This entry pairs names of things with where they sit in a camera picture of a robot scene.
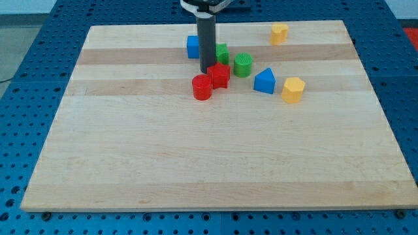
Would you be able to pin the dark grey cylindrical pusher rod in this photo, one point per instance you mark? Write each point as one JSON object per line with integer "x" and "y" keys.
{"x": 206, "y": 30}

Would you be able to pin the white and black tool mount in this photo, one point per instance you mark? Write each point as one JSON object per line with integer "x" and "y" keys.
{"x": 204, "y": 8}

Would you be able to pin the yellow heart block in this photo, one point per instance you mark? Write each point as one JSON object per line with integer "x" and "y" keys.
{"x": 278, "y": 33}

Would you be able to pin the blue cube block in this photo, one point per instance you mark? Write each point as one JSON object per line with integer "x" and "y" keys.
{"x": 192, "y": 47}

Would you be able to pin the green star block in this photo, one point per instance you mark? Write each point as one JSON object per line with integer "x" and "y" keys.
{"x": 222, "y": 54}

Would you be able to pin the red star block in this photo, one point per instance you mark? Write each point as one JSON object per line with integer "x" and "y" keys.
{"x": 220, "y": 75}

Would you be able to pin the green cylinder block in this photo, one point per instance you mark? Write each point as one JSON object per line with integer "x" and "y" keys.
{"x": 242, "y": 65}

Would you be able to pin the red cylinder block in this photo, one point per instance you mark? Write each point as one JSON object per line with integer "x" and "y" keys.
{"x": 202, "y": 87}

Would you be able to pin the blue triangular block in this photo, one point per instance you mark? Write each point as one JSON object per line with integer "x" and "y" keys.
{"x": 265, "y": 81}

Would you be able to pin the yellow hexagon block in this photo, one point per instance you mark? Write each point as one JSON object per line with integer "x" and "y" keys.
{"x": 292, "y": 90}

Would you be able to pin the wooden board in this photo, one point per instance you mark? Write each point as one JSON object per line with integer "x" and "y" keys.
{"x": 129, "y": 136}

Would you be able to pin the red object at right edge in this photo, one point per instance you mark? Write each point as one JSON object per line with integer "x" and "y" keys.
{"x": 412, "y": 34}

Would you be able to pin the black bolt front left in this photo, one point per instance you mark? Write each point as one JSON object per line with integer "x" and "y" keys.
{"x": 46, "y": 216}

